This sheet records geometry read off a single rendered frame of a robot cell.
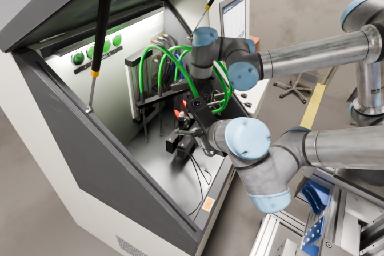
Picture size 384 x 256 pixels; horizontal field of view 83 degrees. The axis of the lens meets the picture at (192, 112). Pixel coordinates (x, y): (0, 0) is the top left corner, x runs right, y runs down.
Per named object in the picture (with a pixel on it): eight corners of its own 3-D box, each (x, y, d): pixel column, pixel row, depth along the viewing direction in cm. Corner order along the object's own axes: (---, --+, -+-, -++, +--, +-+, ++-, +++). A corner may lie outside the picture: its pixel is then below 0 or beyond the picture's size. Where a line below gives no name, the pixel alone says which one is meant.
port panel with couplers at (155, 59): (156, 89, 116) (154, 31, 95) (151, 87, 117) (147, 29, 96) (169, 78, 125) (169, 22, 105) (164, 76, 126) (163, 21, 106)
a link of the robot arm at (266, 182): (308, 184, 45) (285, 138, 45) (281, 221, 39) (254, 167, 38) (277, 182, 52) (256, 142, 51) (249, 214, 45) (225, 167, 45)
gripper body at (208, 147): (203, 155, 64) (217, 161, 52) (191, 128, 64) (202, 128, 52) (225, 143, 66) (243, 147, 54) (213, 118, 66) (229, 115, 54)
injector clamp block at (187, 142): (183, 168, 106) (184, 148, 96) (165, 159, 109) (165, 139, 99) (210, 126, 129) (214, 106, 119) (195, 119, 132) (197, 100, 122)
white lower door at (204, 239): (187, 291, 128) (198, 252, 83) (183, 289, 128) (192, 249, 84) (225, 198, 173) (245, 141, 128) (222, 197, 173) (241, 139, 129)
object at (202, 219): (198, 247, 84) (203, 231, 73) (188, 241, 85) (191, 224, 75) (243, 142, 127) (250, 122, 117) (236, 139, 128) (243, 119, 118)
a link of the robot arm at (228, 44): (253, 74, 67) (218, 71, 66) (247, 57, 75) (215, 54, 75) (260, 50, 62) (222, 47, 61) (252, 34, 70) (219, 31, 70)
